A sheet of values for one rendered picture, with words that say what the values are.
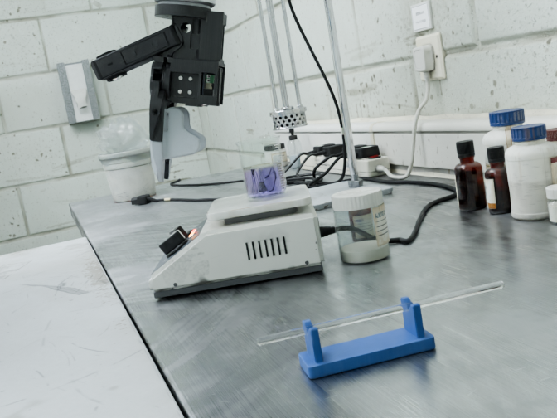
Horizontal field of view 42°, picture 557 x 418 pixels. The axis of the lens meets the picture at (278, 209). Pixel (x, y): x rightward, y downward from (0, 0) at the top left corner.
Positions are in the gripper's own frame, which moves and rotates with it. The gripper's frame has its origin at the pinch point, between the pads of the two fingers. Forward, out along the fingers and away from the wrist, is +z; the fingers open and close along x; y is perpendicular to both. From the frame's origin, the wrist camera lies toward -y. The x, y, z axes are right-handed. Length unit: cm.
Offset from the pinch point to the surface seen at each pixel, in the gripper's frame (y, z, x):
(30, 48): -101, -21, 214
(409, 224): 33.4, 5.6, 8.3
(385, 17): 33, -28, 65
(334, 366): 21.7, 8.6, -39.5
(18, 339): -10.0, 16.9, -18.6
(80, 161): -79, 25, 219
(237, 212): 11.3, 2.8, -10.8
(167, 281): 4.1, 11.2, -11.7
